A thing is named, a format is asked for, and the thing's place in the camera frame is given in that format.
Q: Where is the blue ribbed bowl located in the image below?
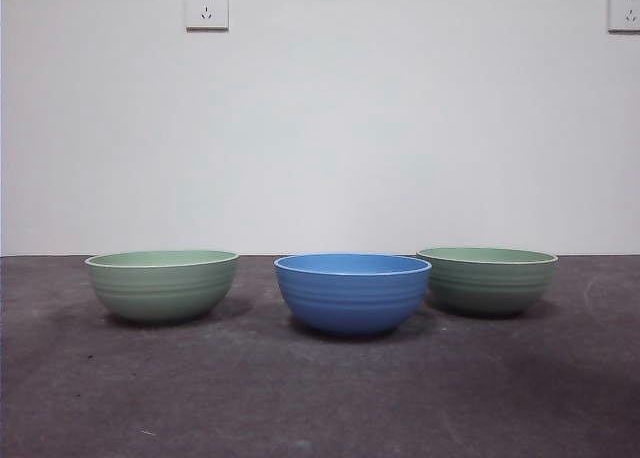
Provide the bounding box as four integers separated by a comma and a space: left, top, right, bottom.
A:
273, 253, 433, 337

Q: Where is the green ribbed bowl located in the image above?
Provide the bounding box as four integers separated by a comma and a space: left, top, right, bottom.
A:
416, 246, 559, 316
84, 249, 240, 323

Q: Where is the white wall socket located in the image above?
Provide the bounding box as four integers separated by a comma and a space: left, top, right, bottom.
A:
185, 0, 231, 32
607, 0, 640, 34

